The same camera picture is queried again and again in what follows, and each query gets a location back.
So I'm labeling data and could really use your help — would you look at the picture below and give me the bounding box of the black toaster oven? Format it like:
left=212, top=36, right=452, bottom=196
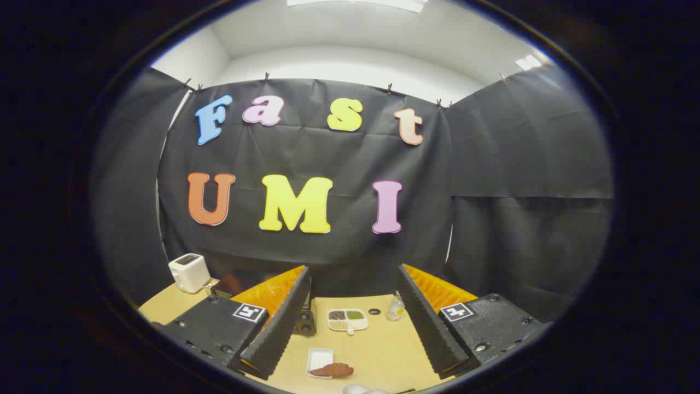
left=211, top=274, right=317, bottom=336

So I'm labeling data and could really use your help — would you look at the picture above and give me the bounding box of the red raw meat piece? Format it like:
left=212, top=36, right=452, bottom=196
left=310, top=362, right=354, bottom=378

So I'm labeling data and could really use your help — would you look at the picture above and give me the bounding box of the white pop-up toaster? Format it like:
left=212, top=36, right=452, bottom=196
left=168, top=253, right=212, bottom=294

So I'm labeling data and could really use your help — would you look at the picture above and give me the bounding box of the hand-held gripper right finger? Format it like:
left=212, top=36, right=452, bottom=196
left=395, top=263, right=543, bottom=380

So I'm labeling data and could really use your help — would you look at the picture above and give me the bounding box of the white rectangular tray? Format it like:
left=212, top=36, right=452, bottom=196
left=306, top=347, right=334, bottom=378

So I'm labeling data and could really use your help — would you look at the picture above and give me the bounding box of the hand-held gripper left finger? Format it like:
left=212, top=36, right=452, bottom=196
left=161, top=265, right=313, bottom=381

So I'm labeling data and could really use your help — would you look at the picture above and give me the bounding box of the white divided spice plate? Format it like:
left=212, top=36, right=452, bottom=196
left=327, top=309, right=370, bottom=335

